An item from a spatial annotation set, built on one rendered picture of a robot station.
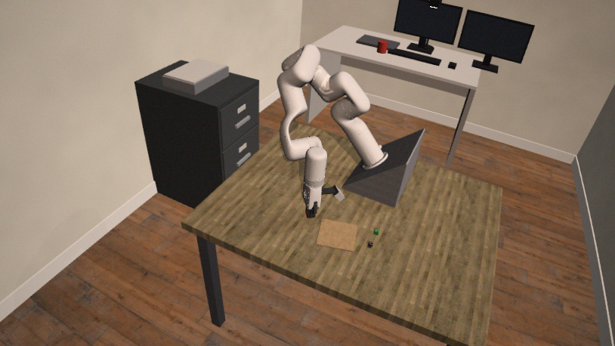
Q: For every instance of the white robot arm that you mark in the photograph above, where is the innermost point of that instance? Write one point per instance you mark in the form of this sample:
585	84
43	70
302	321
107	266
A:
344	112

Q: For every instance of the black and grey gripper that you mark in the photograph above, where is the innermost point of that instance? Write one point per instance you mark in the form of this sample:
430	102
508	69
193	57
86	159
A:
312	199

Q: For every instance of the tan square mat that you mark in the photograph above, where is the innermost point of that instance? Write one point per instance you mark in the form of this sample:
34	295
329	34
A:
337	235

